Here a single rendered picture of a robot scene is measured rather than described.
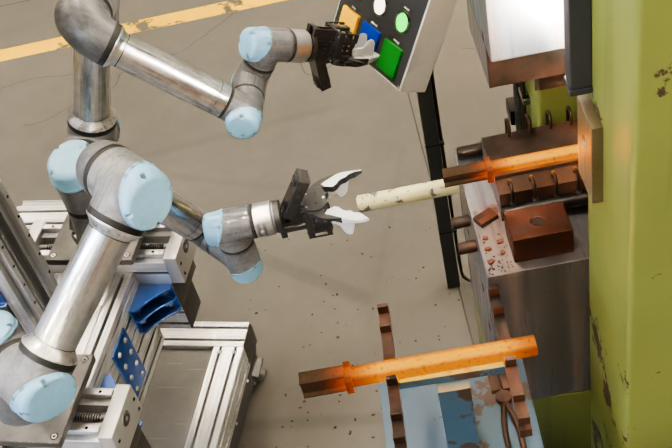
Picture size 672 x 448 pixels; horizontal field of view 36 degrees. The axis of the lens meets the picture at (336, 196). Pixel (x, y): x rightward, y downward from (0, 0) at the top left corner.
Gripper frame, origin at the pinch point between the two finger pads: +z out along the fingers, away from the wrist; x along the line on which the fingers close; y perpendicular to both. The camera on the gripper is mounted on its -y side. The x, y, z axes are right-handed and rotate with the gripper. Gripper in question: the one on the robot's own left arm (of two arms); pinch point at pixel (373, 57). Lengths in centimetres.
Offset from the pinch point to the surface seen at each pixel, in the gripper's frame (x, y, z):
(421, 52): -7.0, 5.1, 7.8
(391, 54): -0.7, 1.4, 4.5
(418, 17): -5.0, 12.9, 5.2
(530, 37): -61, 33, -17
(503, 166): -48.5, -1.3, 2.7
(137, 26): 228, -92, 46
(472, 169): -45.4, -3.8, -2.3
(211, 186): 105, -102, 30
